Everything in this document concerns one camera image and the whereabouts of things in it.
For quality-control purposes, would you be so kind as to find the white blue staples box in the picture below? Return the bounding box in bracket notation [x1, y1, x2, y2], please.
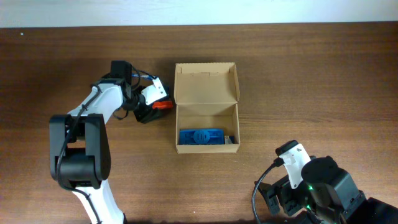
[224, 136, 234, 145]

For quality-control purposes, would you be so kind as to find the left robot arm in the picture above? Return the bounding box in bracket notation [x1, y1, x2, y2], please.
[49, 60, 170, 224]

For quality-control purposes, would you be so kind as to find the blue plastic tray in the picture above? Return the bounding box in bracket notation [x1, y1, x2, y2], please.
[179, 129, 224, 145]

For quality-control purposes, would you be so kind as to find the cardboard box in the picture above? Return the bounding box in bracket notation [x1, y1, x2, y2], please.
[174, 62, 241, 154]

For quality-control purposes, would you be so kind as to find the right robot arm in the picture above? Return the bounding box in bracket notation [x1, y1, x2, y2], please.
[252, 156, 397, 224]

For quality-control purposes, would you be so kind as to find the blue ballpoint pen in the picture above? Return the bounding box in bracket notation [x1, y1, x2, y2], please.
[131, 71, 157, 80]

